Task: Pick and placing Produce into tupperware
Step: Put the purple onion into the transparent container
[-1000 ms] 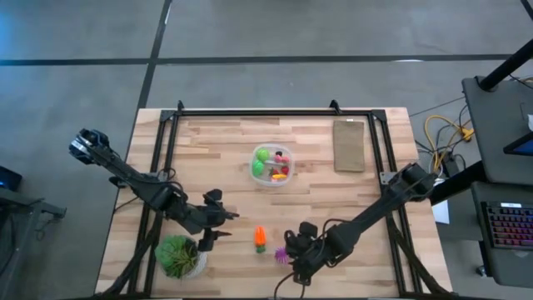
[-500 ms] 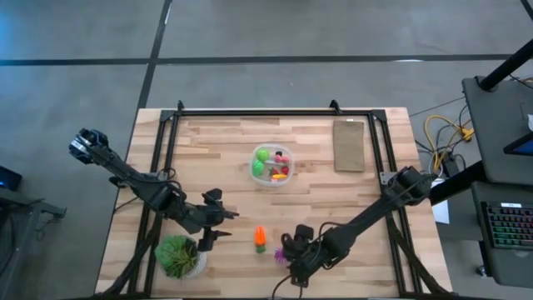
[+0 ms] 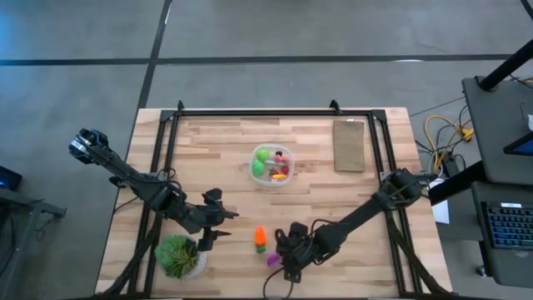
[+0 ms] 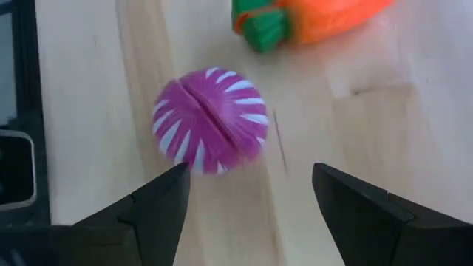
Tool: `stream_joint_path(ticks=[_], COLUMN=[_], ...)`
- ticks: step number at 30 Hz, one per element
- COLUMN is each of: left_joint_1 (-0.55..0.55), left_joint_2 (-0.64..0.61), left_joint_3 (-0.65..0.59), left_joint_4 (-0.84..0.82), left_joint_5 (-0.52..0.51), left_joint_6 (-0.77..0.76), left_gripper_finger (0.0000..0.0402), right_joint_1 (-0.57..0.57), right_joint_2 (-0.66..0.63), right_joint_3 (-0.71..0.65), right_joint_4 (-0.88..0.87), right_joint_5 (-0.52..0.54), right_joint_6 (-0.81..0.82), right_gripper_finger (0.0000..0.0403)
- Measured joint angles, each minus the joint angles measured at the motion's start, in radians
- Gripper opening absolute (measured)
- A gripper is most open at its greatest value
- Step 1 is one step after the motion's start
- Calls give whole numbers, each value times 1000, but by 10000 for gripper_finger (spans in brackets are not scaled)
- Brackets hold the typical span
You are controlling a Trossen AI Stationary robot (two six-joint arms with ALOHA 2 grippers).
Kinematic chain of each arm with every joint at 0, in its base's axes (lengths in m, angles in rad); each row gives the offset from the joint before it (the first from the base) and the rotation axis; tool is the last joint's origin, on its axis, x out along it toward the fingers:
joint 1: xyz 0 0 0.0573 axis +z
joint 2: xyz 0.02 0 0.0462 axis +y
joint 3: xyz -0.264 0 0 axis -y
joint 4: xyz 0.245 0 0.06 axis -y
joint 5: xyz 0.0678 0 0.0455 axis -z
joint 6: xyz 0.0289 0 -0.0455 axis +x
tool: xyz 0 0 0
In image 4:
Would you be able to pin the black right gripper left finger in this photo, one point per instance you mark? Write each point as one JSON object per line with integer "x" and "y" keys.
{"x": 155, "y": 218}

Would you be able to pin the orange toy carrot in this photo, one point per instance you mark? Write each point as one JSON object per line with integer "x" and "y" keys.
{"x": 325, "y": 18}

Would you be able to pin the black aluminium table frame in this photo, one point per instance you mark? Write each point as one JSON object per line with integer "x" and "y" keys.
{"x": 27, "y": 74}

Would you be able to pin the purple white striped toy onion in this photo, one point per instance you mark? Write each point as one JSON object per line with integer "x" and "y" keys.
{"x": 210, "y": 118}

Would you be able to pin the dark rounded panel grey rim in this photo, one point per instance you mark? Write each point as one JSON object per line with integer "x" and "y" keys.
{"x": 13, "y": 170}

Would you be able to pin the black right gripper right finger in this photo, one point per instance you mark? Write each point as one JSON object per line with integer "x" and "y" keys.
{"x": 366, "y": 225}

